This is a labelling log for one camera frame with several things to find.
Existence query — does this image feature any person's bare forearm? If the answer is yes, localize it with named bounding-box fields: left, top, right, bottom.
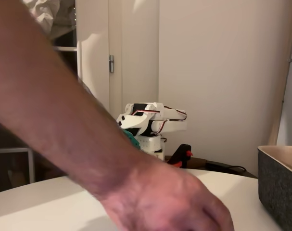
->
left=0, top=0, right=168, bottom=203

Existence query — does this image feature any grey felt box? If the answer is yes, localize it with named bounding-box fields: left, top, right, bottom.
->
left=257, top=145, right=292, bottom=231

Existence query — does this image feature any person's hand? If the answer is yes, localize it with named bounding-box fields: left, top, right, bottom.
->
left=100, top=163, right=235, bottom=231

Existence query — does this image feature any black clamp red trigger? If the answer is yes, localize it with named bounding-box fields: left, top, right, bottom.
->
left=165, top=143, right=192, bottom=168

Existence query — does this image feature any dark brown wooden chair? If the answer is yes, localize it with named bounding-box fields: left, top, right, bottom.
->
left=165, top=156, right=258, bottom=179

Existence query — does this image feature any white glass door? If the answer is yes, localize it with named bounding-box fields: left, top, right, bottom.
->
left=51, top=0, right=110, bottom=111

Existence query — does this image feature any beige crumpled curtain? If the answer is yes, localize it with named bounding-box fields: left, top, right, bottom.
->
left=23, top=0, right=76, bottom=40

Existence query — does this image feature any red white wrist servo wire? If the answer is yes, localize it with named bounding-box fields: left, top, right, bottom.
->
left=133, top=109, right=166, bottom=134

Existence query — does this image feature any black power cable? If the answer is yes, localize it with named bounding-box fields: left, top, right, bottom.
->
left=205, top=162, right=247, bottom=172

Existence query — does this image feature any light wooden frame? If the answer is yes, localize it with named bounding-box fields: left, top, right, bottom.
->
left=267, top=0, right=292, bottom=146

